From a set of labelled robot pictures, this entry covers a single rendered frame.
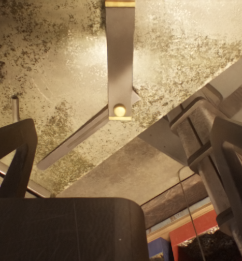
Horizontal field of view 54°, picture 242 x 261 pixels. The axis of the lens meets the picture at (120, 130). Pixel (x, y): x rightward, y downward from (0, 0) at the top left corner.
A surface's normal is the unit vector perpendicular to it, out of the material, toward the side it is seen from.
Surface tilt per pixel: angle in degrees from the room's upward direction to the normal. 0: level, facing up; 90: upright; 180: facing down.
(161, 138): 0
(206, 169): 90
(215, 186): 90
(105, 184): 0
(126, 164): 0
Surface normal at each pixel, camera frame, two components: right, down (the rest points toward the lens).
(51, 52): 0.03, 0.57
